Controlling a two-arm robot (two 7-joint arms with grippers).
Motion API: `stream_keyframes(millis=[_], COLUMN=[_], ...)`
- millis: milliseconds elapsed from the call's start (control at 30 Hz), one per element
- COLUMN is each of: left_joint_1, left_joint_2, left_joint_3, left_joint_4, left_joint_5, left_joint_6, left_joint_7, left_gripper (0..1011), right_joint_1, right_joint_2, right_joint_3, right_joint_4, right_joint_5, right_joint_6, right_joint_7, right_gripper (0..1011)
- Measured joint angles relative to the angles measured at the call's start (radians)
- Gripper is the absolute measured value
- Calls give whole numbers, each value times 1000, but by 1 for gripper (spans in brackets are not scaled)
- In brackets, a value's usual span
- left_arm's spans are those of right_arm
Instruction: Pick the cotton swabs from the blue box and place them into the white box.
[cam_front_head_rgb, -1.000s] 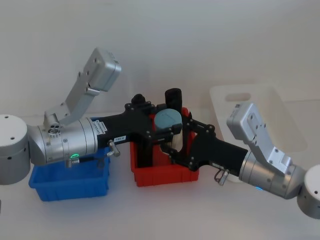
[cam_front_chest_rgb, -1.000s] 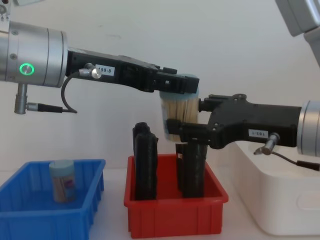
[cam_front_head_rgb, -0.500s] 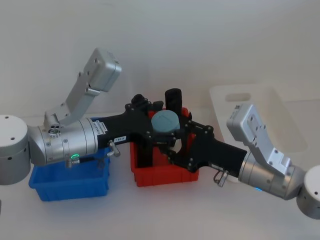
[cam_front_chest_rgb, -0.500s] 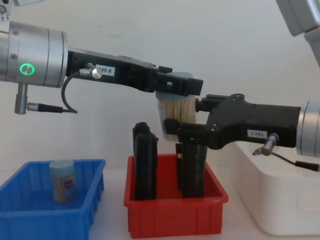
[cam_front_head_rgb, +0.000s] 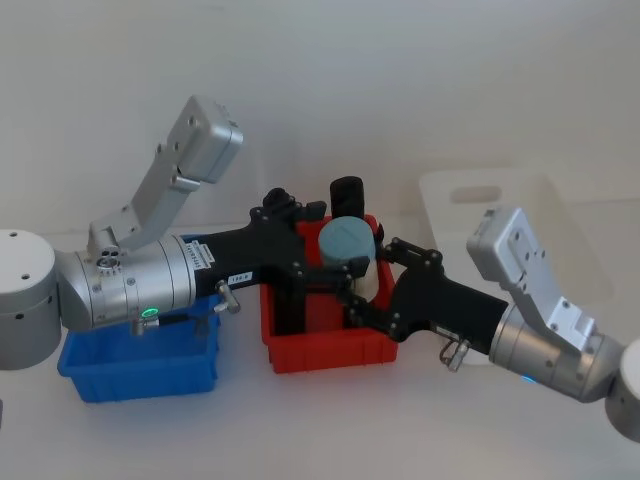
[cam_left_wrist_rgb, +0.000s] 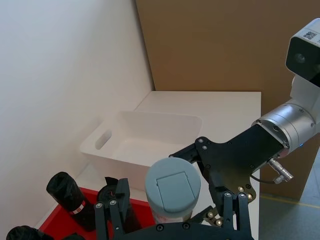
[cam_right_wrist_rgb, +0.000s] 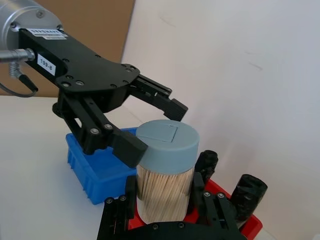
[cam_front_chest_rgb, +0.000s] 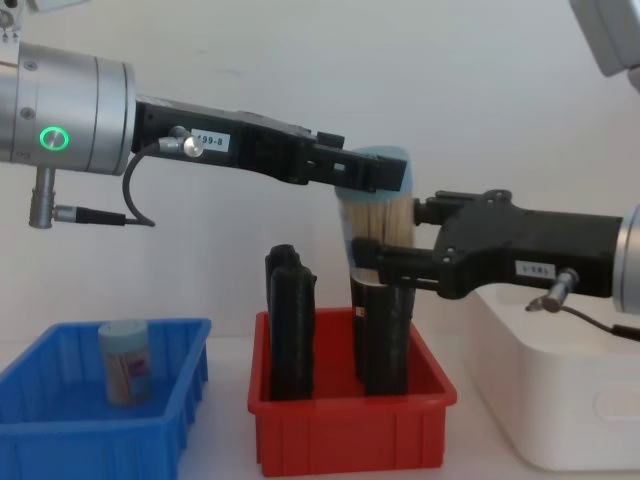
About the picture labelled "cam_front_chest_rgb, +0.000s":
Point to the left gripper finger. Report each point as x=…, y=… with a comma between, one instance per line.
x=331, y=141
x=360, y=172

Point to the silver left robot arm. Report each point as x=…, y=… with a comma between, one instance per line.
x=65, y=95

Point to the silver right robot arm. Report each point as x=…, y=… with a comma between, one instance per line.
x=631, y=260

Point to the red plastic bin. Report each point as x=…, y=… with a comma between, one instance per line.
x=350, y=435

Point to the black upright holder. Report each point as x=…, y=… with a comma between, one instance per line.
x=292, y=330
x=382, y=340

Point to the toothpick jar with blue lid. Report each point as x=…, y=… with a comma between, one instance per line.
x=375, y=220
x=125, y=365

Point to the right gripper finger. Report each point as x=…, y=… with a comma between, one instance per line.
x=435, y=210
x=405, y=265

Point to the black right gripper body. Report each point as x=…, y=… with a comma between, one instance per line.
x=525, y=240

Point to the blue plastic bin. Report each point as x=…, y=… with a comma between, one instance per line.
x=75, y=440

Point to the white plastic box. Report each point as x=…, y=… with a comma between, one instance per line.
x=550, y=390

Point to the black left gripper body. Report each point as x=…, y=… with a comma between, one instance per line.
x=260, y=145

